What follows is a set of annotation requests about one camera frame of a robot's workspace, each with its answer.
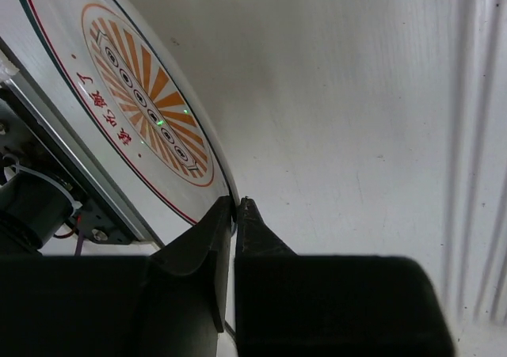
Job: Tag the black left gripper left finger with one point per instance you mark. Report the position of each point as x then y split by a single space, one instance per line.
170 303

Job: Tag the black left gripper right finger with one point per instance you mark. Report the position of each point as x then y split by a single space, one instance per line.
286 304

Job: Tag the orange sunburst plate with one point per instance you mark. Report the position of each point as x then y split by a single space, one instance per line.
133 95

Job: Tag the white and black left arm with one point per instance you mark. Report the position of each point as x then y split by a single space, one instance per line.
228 273

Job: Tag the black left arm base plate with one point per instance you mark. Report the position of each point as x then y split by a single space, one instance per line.
79 222

